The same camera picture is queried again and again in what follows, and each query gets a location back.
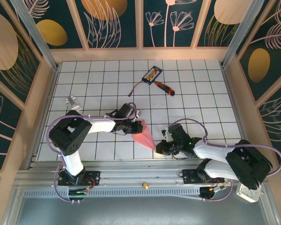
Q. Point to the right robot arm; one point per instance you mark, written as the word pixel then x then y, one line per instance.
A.
pixel 210 152

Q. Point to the brass knob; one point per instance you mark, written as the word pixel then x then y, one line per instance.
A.
pixel 145 185

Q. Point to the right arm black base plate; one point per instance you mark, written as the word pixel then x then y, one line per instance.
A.
pixel 189 175

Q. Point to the dark floral wall panel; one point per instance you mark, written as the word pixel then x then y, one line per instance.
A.
pixel 2 122
pixel 271 58
pixel 215 23
pixel 4 47
pixel 107 23
pixel 278 117
pixel 53 32
pixel 168 23

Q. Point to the aluminium table frame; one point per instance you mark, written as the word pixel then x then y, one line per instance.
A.
pixel 131 175

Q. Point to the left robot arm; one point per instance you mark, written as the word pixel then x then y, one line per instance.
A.
pixel 100 125

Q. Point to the black electronics board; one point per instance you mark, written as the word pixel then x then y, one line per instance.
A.
pixel 208 193
pixel 77 192

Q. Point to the white square clock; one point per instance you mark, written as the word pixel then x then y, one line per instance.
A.
pixel 248 195

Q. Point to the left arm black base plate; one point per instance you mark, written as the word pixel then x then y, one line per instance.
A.
pixel 93 175

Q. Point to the aluminium corner post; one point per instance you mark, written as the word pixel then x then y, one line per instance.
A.
pixel 237 35
pixel 36 35

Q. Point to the white plastic part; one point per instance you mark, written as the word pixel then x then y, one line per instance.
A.
pixel 73 103

